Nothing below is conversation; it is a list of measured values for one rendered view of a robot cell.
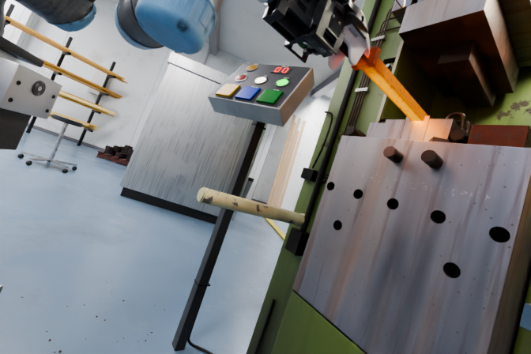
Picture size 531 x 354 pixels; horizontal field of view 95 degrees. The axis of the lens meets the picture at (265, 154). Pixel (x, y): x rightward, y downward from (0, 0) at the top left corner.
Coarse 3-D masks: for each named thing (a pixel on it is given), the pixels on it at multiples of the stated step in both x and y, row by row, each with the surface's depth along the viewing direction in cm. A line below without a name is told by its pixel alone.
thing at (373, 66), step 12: (372, 48) 45; (360, 60) 45; (372, 60) 44; (372, 72) 48; (384, 72) 48; (384, 84) 50; (396, 84) 51; (396, 96) 53; (408, 96) 54; (408, 108) 57; (420, 108) 58; (420, 120) 60
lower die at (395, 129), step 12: (396, 120) 65; (408, 120) 63; (432, 120) 58; (444, 120) 56; (372, 132) 69; (384, 132) 66; (396, 132) 64; (408, 132) 62; (420, 132) 59; (432, 132) 57; (444, 132) 55
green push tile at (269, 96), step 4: (264, 92) 89; (268, 92) 89; (272, 92) 88; (276, 92) 88; (280, 92) 87; (260, 96) 88; (264, 96) 88; (268, 96) 87; (272, 96) 86; (276, 96) 86; (280, 96) 86; (256, 100) 87; (260, 100) 86; (264, 100) 86; (268, 100) 85; (272, 100) 85; (276, 100) 85
